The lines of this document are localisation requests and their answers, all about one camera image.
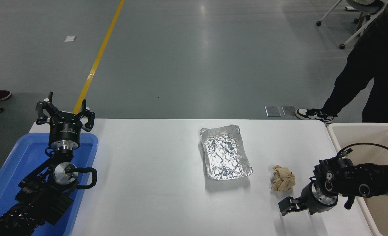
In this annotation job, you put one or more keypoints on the metal floor plate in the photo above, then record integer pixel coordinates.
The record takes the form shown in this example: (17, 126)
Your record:
(273, 111)
(288, 110)

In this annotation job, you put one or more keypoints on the standing person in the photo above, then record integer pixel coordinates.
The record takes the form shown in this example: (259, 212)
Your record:
(374, 65)

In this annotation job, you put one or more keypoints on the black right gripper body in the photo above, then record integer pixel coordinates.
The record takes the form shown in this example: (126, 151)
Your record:
(308, 200)

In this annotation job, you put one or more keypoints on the yellow floor tape line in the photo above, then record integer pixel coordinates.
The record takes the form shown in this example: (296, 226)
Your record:
(99, 55)

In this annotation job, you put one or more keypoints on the white wheeled chair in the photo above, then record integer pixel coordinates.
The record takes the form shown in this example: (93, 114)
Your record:
(364, 6)

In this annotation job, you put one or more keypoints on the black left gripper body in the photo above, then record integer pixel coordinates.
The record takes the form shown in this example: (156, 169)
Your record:
(65, 129)

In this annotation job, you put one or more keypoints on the crumpled tan paper ball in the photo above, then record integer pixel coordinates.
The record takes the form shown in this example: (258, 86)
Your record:
(283, 178)

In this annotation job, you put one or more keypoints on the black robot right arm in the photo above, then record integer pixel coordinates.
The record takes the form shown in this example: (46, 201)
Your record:
(361, 177)

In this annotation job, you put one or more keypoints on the silver foil tray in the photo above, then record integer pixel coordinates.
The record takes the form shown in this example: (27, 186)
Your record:
(226, 154)

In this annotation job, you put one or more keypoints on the blue plastic tray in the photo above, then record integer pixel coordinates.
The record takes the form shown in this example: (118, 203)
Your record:
(20, 160)

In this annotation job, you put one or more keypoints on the large pale bin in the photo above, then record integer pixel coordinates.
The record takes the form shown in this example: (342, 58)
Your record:
(371, 134)

